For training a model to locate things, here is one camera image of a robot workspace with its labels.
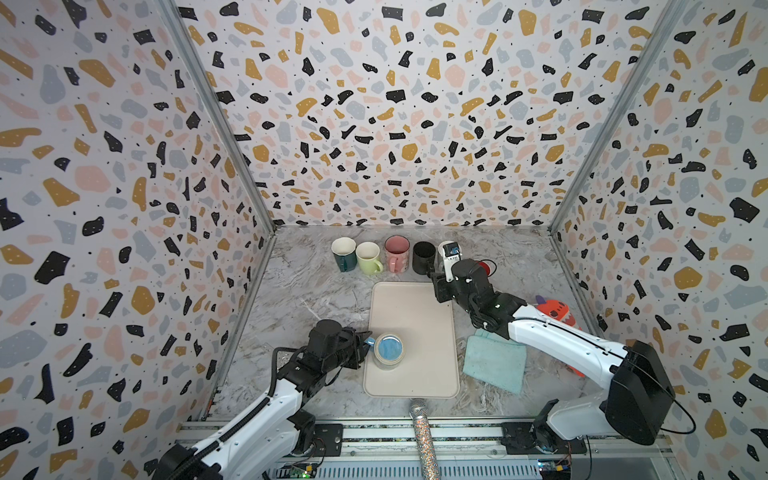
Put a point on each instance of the black mug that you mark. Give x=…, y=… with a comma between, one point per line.
x=423, y=258

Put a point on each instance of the blue glazed mug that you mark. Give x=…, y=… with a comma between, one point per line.
x=387, y=349

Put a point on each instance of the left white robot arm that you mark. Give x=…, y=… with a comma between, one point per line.
x=275, y=425

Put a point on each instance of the pink ghost mug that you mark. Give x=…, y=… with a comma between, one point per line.
x=397, y=249

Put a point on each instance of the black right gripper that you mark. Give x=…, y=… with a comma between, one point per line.
x=447, y=287

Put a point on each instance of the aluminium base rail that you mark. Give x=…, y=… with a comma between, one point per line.
x=474, y=448

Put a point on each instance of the dark green mug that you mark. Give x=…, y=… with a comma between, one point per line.
x=344, y=251

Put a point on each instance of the beige plastic tray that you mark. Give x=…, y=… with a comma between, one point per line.
x=429, y=368

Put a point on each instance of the light green mug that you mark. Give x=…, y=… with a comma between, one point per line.
x=368, y=258

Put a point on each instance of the glittery tube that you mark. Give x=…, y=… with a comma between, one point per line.
x=422, y=431

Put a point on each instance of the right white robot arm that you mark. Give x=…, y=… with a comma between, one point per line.
x=636, y=394

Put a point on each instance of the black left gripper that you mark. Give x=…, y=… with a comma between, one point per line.
x=355, y=339

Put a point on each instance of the white mug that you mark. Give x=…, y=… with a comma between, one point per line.
x=489, y=266

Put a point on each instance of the teal cloth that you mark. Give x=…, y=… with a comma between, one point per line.
x=495, y=361

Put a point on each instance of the grey mug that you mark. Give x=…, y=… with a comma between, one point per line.
x=444, y=249

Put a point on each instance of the red plush monster toy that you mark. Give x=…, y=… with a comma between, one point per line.
x=556, y=309

